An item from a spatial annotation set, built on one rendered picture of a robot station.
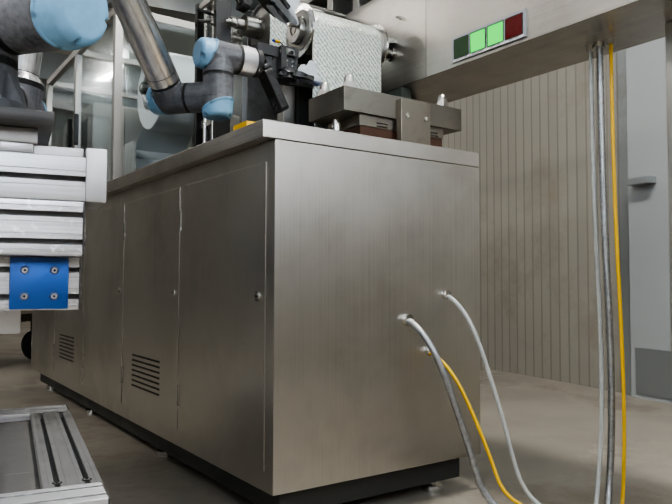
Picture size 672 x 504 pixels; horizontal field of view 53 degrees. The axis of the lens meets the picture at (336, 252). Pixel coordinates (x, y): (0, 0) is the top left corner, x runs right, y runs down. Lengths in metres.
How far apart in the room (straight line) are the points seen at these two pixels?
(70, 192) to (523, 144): 3.40
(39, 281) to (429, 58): 1.26
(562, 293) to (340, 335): 2.55
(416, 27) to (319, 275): 0.90
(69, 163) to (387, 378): 0.87
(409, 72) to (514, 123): 2.34
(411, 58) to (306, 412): 1.10
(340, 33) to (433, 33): 0.27
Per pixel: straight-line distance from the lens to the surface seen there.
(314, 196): 1.51
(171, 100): 1.75
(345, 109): 1.67
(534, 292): 4.13
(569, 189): 3.96
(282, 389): 1.48
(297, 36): 1.94
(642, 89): 3.65
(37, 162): 1.20
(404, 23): 2.15
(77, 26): 1.18
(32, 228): 1.18
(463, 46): 1.92
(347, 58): 1.97
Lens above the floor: 0.55
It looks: 3 degrees up
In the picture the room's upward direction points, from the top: straight up
